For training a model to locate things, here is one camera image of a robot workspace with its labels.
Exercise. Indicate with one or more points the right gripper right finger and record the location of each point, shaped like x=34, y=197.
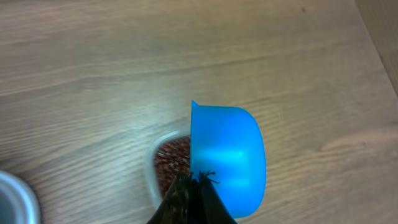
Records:
x=207, y=207

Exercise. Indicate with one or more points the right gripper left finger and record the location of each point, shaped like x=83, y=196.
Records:
x=174, y=207

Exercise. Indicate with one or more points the blue plastic scoop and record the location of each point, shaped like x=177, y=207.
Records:
x=227, y=141

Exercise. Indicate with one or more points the teal metal bowl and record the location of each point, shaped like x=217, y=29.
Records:
x=19, y=204

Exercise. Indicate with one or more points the red beans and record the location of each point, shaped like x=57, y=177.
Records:
x=171, y=157

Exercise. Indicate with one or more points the clear plastic container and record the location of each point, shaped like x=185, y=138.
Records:
x=149, y=168

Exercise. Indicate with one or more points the cardboard box wall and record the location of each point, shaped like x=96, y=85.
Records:
x=380, y=18

